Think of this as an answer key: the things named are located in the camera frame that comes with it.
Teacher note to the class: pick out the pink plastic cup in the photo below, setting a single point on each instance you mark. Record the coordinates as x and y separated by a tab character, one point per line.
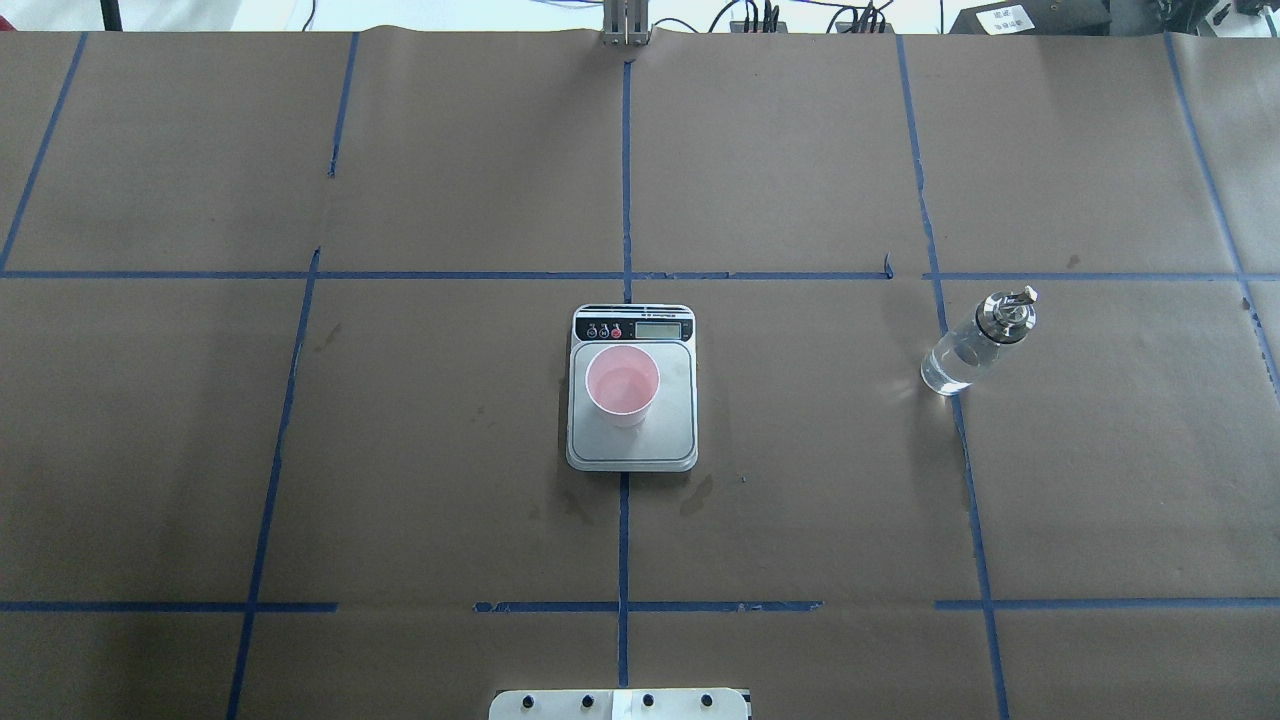
622	382

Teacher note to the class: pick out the clear glass sauce bottle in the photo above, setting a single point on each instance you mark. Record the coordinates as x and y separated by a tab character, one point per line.
969	352

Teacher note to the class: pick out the white digital kitchen scale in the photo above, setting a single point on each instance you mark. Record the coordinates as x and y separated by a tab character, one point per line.
668	439

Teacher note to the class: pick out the black labelled box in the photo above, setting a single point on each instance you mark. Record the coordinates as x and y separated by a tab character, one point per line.
1052	18

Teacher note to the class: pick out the aluminium frame post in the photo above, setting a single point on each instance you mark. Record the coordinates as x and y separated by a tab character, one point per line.
625	23

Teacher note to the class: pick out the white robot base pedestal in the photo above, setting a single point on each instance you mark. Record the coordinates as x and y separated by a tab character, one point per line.
622	703

